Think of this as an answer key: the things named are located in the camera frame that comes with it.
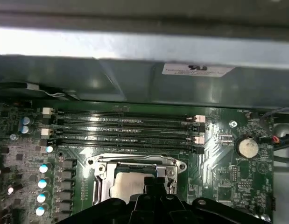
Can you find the CPU socket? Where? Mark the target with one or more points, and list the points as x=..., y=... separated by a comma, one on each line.
x=101, y=168

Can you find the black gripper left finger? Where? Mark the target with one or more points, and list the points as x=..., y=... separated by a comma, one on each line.
x=125, y=212

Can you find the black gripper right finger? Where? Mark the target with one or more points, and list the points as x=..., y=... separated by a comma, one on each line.
x=181, y=214

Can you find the white-latch RAM slot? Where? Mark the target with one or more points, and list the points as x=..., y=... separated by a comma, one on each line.
x=135, y=116
x=135, y=134

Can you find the metal CPU socket cover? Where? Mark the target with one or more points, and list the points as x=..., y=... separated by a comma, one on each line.
x=161, y=170

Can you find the silver-top capacitor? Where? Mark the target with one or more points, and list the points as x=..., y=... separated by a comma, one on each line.
x=26, y=129
x=42, y=184
x=26, y=120
x=13, y=137
x=49, y=149
x=40, y=211
x=44, y=168
x=41, y=198

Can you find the black round case speaker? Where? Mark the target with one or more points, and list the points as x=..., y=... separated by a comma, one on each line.
x=18, y=92

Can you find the white case wall sticker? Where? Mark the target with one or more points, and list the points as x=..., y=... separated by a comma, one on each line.
x=198, y=69

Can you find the silver square CPU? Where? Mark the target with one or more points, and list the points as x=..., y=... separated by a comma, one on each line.
x=125, y=186

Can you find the grey square choke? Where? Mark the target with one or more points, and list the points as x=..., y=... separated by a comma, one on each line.
x=65, y=196
x=68, y=176
x=69, y=164
x=67, y=186
x=64, y=207

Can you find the coin cell battery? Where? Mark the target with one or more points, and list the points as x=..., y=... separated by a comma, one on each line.
x=247, y=147

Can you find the motherboard mounting screw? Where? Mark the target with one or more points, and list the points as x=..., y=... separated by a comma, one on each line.
x=233, y=123

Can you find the black open PC case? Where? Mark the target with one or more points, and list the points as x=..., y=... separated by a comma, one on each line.
x=135, y=88

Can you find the green motherboard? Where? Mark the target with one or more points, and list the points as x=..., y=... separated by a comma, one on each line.
x=216, y=140

